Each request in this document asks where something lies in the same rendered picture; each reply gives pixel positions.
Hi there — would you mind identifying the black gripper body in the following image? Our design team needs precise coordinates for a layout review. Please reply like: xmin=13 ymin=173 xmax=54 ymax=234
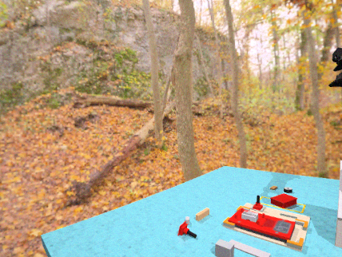
xmin=336 ymin=73 xmax=342 ymax=86

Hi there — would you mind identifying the cream rectangular bar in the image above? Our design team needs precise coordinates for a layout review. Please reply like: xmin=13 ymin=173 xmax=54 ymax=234
xmin=196 ymin=208 xmax=209 ymax=221

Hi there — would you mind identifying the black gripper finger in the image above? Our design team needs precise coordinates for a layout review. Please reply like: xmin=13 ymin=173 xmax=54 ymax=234
xmin=328 ymin=79 xmax=342 ymax=87
xmin=333 ymin=65 xmax=342 ymax=72

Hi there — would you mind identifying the white flat bar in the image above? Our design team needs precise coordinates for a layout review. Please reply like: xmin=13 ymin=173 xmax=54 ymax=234
xmin=229 ymin=239 xmax=271 ymax=257

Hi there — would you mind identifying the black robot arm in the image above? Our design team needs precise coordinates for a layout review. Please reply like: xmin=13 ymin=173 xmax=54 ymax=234
xmin=332 ymin=47 xmax=342 ymax=65

